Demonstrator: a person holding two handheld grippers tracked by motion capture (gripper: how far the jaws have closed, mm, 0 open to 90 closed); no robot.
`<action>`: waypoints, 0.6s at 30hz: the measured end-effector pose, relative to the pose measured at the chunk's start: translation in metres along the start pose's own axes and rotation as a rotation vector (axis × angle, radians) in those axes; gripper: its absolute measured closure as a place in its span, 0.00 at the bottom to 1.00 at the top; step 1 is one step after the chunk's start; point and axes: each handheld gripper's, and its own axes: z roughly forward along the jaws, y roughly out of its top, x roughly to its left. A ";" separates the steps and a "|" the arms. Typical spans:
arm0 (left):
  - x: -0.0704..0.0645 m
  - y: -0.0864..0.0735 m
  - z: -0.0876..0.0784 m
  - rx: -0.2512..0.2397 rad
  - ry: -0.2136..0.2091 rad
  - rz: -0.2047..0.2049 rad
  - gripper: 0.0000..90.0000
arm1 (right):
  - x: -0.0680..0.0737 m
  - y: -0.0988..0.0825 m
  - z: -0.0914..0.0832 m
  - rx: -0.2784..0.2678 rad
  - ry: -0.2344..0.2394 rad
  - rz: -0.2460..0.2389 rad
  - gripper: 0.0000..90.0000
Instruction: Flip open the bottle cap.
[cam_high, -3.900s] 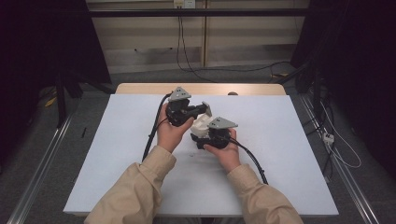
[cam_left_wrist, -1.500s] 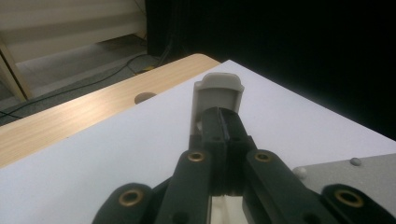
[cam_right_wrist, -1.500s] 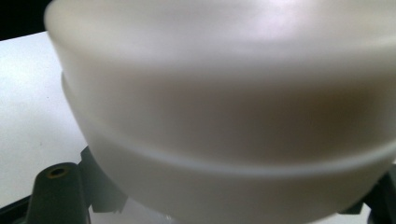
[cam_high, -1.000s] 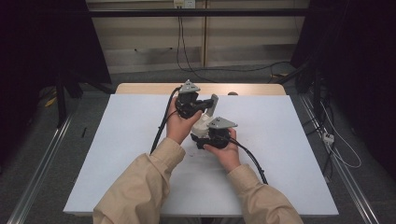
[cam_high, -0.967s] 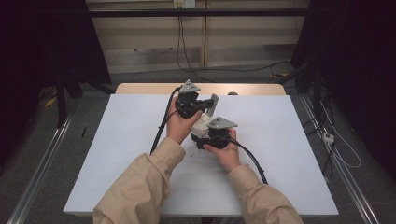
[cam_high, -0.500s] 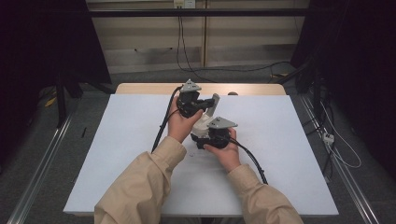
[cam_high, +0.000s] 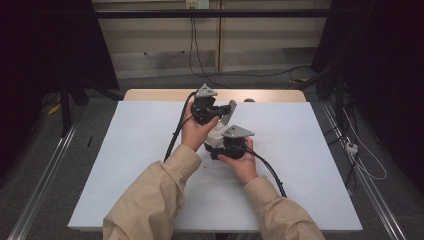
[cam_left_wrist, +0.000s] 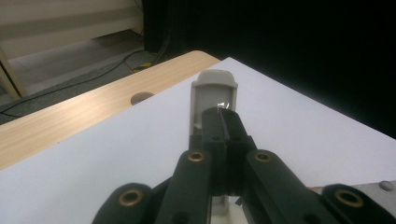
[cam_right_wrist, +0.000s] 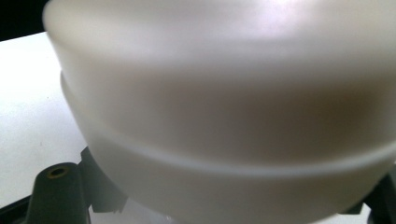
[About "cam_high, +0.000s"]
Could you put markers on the person's left hand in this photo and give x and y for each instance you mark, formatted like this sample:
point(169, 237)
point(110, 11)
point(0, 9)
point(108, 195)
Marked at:
point(194, 135)

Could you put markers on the black curtain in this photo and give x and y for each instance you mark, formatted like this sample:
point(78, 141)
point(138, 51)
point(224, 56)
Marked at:
point(40, 50)
point(386, 66)

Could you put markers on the black metal stand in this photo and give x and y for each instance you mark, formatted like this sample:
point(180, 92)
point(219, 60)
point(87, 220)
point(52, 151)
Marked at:
point(65, 110)
point(339, 96)

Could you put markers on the small black stick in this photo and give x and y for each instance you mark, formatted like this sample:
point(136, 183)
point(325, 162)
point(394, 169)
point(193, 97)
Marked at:
point(89, 142)

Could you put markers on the black horizontal bar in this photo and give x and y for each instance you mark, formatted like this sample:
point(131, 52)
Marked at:
point(233, 13)

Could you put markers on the yellow floor tape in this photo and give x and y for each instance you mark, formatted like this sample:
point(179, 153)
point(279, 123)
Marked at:
point(54, 109)
point(301, 80)

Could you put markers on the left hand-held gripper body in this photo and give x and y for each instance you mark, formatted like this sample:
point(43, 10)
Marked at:
point(204, 106)

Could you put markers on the person's right hand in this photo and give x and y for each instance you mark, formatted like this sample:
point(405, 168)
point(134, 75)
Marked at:
point(245, 166)

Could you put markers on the white table cover board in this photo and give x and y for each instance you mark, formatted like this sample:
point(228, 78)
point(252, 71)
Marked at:
point(293, 160)

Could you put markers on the aluminium floor rail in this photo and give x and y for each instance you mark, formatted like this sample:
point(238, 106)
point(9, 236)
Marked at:
point(43, 186)
point(373, 196)

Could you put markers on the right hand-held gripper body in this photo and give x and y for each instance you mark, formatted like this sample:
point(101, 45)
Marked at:
point(235, 146)

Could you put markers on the white wall socket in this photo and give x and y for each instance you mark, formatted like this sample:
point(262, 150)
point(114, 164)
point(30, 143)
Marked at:
point(197, 4)

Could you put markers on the wooden table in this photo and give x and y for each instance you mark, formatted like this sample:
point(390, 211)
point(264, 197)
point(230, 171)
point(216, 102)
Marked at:
point(160, 95)

